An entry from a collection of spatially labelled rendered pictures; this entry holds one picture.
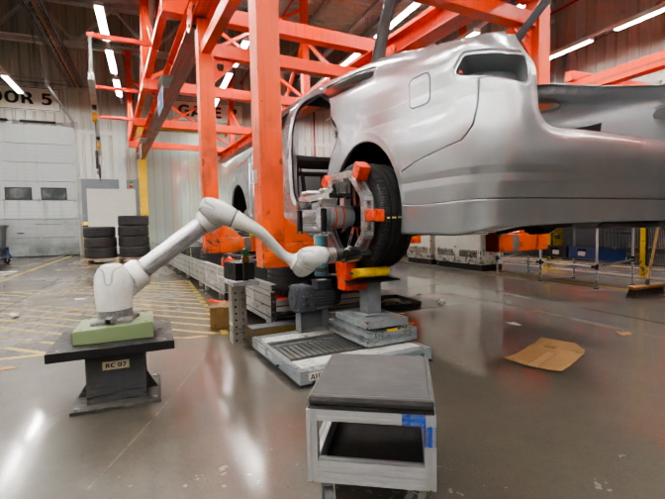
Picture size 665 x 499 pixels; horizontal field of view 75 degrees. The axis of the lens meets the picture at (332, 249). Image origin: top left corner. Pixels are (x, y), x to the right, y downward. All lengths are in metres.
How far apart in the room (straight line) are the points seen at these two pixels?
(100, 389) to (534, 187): 2.15
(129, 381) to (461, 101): 1.99
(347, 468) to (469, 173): 1.33
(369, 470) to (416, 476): 0.12
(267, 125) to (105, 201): 10.76
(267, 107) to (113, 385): 1.88
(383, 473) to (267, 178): 2.09
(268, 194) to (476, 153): 1.44
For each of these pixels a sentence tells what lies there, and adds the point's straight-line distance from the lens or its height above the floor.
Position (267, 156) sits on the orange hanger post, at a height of 1.26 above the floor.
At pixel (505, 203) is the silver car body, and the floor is 0.88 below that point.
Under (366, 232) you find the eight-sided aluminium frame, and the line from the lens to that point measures 2.42.
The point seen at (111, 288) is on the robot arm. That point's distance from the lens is 2.24.
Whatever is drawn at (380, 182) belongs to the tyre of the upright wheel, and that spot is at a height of 1.04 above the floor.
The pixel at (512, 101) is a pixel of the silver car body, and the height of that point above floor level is 1.31.
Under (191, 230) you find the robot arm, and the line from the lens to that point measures 2.40.
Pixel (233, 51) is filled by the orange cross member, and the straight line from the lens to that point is 5.22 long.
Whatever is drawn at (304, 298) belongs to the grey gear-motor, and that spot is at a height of 0.33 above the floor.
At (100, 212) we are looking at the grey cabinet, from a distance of 13.49.
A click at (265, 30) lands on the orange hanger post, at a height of 2.08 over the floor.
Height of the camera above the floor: 0.81
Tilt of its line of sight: 3 degrees down
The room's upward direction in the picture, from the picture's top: 1 degrees counter-clockwise
